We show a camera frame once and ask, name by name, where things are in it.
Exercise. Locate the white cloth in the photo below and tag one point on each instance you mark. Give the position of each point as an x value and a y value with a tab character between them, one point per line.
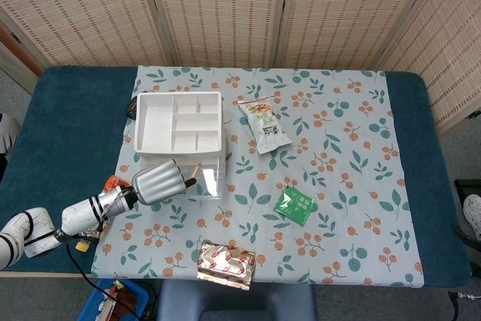
9	133

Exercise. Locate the white drawer organizer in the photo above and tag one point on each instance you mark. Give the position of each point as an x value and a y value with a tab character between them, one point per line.
158	125

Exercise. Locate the white nut snack bag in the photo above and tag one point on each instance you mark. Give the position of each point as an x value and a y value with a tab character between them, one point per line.
267	122

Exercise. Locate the white shoe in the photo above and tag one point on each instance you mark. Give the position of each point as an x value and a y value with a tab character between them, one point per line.
474	215

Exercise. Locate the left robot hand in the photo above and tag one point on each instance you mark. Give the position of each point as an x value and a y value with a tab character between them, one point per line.
158	183

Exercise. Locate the green tea sachet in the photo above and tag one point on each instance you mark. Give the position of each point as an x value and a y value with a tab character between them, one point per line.
295	206

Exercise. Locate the orange snack packet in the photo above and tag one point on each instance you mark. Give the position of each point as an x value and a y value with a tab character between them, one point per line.
112	182

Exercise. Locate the brown wooden board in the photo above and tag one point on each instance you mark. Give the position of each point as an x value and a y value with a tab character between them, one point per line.
28	59

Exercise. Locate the floral tablecloth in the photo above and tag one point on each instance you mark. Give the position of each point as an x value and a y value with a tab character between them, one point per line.
338	185

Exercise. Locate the teal table cover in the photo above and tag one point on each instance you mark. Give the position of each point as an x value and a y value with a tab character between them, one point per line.
75	129

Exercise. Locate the gold foil tea bag pack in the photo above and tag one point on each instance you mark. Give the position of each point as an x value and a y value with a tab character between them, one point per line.
225	264

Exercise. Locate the transparent plastic drawer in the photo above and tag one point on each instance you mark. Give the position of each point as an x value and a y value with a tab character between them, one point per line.
206	185

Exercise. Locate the wooden stick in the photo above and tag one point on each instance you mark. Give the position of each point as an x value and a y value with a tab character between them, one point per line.
196	170

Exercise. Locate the bamboo folding screen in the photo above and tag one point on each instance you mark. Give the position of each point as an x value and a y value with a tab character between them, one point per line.
225	9

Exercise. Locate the black remote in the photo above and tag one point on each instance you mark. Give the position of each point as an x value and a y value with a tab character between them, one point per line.
131	108

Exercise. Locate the blue plastic basket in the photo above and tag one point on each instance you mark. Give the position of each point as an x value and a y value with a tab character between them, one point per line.
90	302

